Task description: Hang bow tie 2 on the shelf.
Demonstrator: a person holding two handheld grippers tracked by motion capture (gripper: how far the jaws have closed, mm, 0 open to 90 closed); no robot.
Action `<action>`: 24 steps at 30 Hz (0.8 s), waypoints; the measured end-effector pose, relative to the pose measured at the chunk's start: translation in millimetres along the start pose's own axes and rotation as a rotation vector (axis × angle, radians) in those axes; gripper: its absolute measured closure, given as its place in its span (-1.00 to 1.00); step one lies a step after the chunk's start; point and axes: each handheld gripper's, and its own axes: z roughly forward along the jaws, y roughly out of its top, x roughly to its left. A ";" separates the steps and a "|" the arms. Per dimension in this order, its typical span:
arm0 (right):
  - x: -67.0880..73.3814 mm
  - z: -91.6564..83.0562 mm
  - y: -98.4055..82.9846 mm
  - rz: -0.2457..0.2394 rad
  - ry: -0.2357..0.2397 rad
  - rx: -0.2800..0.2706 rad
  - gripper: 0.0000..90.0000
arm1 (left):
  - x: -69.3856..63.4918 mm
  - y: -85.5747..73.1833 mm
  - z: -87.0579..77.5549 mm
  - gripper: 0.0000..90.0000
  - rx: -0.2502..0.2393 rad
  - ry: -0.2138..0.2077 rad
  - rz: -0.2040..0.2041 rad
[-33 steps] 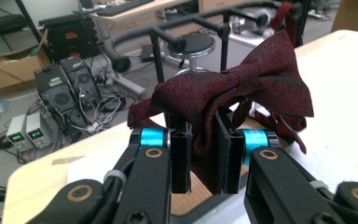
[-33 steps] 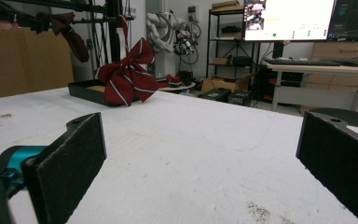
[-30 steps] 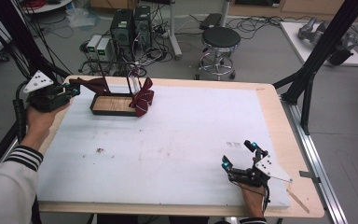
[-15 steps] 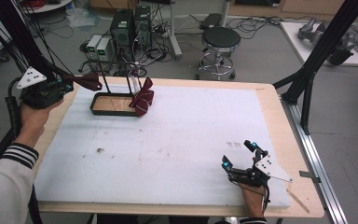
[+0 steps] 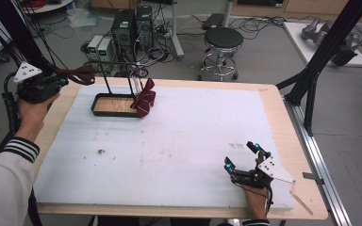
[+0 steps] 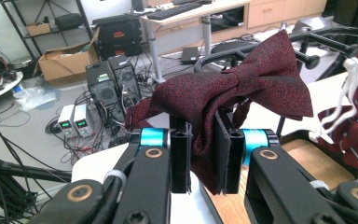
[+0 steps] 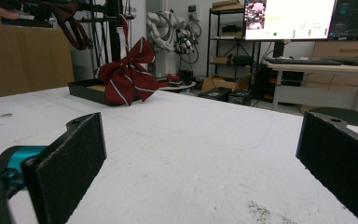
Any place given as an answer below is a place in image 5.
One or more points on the black rack wooden base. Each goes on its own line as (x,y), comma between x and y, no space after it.
(113,105)

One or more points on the person's left hand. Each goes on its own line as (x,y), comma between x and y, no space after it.
(31,117)

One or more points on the white power supply box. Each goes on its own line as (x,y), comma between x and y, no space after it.
(94,45)
(105,50)

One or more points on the round white table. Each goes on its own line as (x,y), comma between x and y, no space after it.
(48,5)

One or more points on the person's right sleeve striped cuff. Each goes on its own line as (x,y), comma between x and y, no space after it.
(255,222)

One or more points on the person's left sleeve striped cuff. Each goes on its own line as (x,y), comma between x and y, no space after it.
(6,182)

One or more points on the person's right hand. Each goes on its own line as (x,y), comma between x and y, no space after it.
(257,202)

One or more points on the black flat box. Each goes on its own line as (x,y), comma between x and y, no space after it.
(213,21)

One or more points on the grey metal table leg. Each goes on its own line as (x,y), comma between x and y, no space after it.
(176,31)

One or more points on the clear plastic bag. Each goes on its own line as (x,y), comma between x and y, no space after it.
(83,17)

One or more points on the black round stool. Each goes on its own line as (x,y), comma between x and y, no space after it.
(223,37)

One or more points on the red striped bow tie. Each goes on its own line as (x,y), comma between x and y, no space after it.
(144,99)

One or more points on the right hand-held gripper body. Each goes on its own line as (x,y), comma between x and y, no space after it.
(270,168)

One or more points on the black angled frame strut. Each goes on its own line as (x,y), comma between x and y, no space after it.
(330,47)

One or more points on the white foam mat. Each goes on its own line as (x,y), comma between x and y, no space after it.
(169,157)

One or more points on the large black computer tower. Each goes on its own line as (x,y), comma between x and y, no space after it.
(123,28)

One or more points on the grey metal bracket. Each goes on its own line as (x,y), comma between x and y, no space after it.
(312,178)

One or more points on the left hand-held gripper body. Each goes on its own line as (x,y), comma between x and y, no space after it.
(34,89)

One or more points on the thin wooden stick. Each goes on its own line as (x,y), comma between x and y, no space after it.
(301,202)

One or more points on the white metal post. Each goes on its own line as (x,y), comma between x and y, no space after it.
(227,12)

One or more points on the aluminium rail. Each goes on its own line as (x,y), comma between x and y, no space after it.
(319,157)

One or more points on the slim black computer tower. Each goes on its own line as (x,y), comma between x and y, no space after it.
(144,25)

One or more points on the white floor board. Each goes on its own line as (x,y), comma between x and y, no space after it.
(298,40)

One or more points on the person's sleeve striped cuff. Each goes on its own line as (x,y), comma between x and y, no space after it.
(6,182)
(255,222)

